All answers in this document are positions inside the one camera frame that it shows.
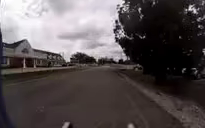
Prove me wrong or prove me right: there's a clump of trees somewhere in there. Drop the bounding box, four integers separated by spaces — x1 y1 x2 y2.
69 51 98 65

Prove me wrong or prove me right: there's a vehicle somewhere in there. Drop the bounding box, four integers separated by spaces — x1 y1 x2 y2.
133 64 144 71

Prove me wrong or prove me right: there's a grey asphalt road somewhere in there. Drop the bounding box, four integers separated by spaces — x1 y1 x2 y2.
2 65 184 128

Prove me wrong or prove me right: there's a robot's own part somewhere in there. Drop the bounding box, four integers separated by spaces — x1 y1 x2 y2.
126 122 136 128
61 121 72 128

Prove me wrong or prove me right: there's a large dark tree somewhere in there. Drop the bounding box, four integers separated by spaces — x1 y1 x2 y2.
112 0 205 83

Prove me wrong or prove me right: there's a building with white gables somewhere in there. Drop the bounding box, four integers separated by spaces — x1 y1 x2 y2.
1 38 67 69

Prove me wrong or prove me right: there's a pale gravel strip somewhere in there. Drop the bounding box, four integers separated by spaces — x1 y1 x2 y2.
114 69 205 128

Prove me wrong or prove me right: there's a dark grass verge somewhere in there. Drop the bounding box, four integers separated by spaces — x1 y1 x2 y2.
121 69 205 116

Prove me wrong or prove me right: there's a car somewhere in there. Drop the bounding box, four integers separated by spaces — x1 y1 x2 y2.
189 66 205 80

